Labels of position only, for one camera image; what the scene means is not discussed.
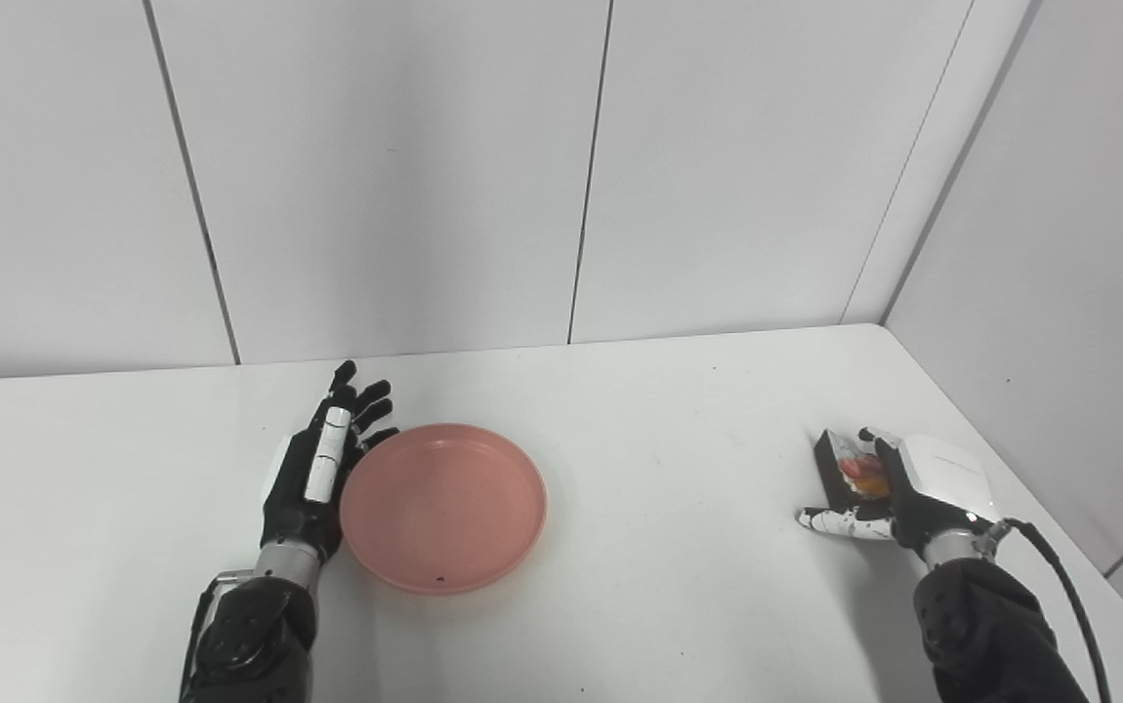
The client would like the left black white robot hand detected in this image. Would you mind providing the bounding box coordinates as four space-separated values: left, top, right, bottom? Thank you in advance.
260 359 400 565

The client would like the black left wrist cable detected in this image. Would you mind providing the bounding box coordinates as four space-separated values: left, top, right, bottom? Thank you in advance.
179 574 255 703

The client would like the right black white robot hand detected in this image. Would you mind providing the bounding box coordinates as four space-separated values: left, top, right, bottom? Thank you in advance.
796 427 1004 569

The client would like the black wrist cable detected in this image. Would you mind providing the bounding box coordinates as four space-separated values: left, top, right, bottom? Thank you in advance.
179 574 255 703
974 517 1114 703

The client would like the chocolate cake slice with fruit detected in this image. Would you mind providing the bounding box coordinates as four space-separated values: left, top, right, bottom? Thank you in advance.
812 428 894 513

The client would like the pink round plate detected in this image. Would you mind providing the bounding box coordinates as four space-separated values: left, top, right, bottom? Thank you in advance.
339 422 549 596

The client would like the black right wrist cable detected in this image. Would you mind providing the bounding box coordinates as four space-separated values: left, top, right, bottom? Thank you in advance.
974 517 1114 703

